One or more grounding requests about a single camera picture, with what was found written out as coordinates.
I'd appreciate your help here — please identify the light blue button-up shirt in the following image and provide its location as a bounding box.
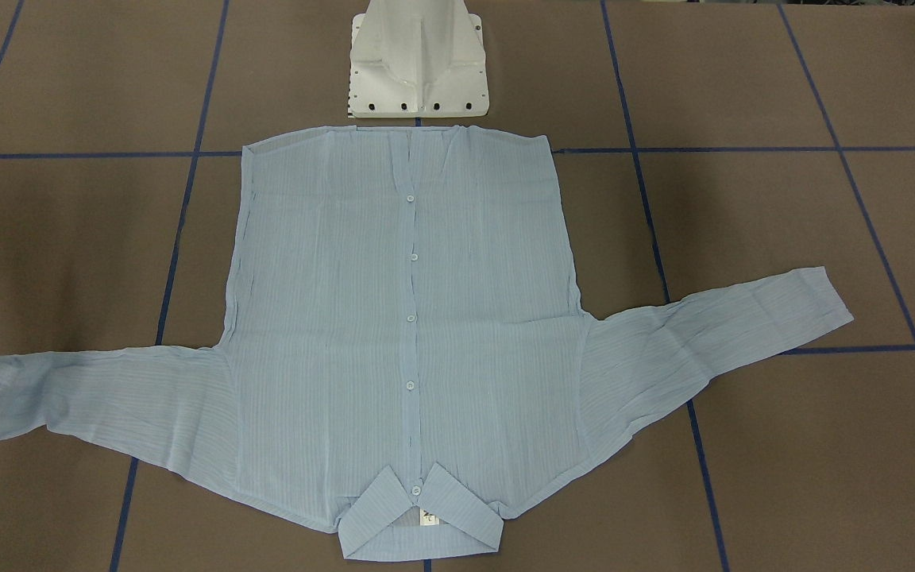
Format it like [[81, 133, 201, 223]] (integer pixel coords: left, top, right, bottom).
[[0, 126, 852, 562]]

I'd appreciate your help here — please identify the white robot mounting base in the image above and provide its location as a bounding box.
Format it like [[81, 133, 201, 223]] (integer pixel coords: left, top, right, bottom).
[[346, 1, 490, 118]]

